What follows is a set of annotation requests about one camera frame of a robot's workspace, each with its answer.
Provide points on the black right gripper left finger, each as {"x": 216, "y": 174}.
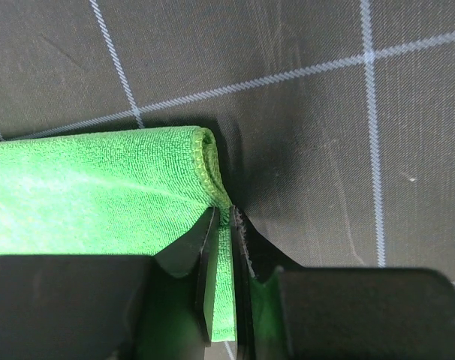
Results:
{"x": 112, "y": 306}

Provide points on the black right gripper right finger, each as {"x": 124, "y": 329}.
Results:
{"x": 288, "y": 311}

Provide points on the green microfiber towel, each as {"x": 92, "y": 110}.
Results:
{"x": 131, "y": 192}

